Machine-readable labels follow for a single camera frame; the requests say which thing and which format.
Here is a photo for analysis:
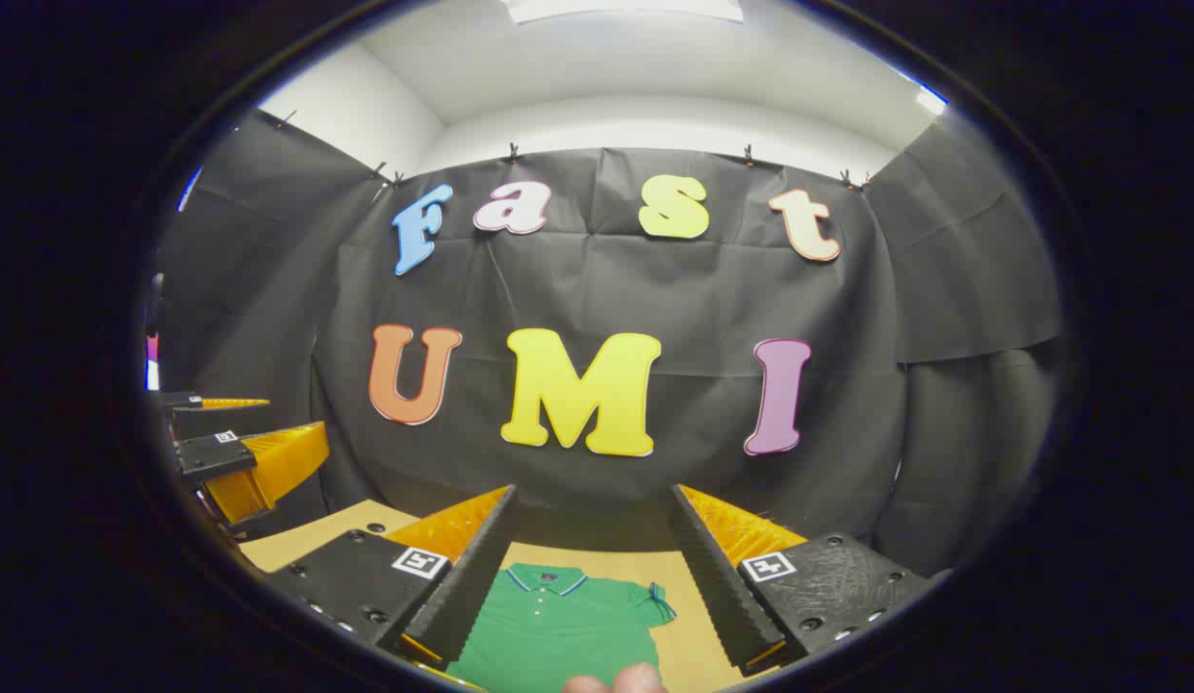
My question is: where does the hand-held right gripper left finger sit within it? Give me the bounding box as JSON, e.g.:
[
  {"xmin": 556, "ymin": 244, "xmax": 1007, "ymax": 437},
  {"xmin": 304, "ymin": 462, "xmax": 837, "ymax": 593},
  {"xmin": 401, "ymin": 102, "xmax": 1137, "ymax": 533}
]
[{"xmin": 267, "ymin": 484, "xmax": 519, "ymax": 690}]

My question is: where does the black backdrop cloth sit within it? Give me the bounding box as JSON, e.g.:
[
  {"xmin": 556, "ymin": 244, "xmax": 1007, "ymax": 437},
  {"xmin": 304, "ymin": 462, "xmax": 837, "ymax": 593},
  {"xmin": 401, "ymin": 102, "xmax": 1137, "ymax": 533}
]
[{"xmin": 154, "ymin": 108, "xmax": 1064, "ymax": 578}]

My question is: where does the green T-shirt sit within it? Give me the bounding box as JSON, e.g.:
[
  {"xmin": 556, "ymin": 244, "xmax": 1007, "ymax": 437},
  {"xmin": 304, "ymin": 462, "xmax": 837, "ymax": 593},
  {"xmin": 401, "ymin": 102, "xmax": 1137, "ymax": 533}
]
[{"xmin": 445, "ymin": 563, "xmax": 676, "ymax": 693}]

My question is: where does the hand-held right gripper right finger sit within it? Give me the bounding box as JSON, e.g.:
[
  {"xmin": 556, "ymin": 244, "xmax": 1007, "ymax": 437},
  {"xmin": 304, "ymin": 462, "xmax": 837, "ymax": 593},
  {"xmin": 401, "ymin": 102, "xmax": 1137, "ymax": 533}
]
[{"xmin": 669, "ymin": 483, "xmax": 936, "ymax": 678}]

